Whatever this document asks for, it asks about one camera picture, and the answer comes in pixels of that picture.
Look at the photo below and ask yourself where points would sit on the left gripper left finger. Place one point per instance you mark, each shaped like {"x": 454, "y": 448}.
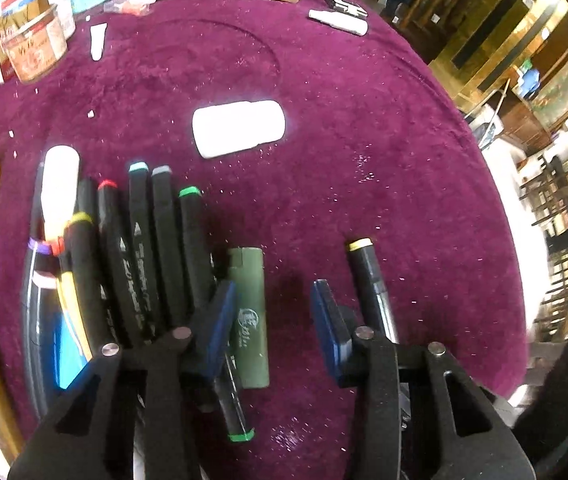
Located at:
{"x": 211, "y": 327}

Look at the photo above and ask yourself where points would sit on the black marker yellow band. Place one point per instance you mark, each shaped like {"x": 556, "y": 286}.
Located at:
{"x": 81, "y": 241}

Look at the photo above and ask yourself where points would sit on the black marker grey cap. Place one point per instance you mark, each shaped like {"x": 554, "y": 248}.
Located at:
{"x": 169, "y": 246}

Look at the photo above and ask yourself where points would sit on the white small tube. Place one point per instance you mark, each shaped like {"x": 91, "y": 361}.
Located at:
{"x": 97, "y": 41}

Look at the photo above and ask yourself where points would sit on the black marker light-blue cap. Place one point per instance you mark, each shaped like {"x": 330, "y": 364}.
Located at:
{"x": 143, "y": 242}

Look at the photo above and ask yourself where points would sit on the black marker red cap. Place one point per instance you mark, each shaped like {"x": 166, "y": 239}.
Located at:
{"x": 113, "y": 237}

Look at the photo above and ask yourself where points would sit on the white tube orange cap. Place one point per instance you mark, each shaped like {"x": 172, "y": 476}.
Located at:
{"x": 58, "y": 195}

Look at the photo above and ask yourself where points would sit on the toothpick jar orange label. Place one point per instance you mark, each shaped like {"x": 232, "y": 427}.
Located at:
{"x": 36, "y": 47}

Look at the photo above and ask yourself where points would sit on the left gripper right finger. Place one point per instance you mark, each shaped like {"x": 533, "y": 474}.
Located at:
{"x": 333, "y": 333}

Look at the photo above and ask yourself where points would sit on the black small case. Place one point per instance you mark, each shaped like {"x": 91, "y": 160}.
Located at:
{"x": 347, "y": 7}

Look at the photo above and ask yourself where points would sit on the black marker green cap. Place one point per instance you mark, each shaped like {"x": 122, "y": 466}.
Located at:
{"x": 202, "y": 287}

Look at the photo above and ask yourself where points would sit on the maroon tablecloth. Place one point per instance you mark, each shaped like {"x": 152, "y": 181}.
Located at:
{"x": 373, "y": 147}

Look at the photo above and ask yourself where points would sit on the black marker yellow cap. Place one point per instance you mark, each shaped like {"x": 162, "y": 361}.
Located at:
{"x": 371, "y": 289}

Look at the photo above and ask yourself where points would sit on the blue battery pack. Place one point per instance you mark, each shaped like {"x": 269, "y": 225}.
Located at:
{"x": 68, "y": 358}

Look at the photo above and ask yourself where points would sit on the green lighter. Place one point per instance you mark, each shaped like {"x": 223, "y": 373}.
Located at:
{"x": 249, "y": 337}

